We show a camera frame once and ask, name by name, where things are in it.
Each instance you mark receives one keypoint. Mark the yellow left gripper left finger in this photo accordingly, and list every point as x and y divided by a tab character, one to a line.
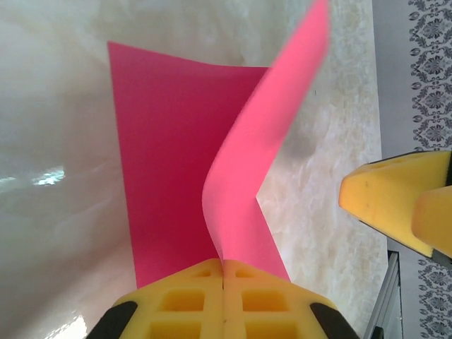
213	310

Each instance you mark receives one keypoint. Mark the pink cloth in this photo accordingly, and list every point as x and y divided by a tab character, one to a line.
159	159

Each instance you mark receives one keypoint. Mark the aluminium side rail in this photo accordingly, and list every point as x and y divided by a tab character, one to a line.
392	282

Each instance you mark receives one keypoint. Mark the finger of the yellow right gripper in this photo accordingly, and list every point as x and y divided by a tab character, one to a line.
374	194
434	222

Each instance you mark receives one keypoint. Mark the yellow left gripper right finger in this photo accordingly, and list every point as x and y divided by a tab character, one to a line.
233	310

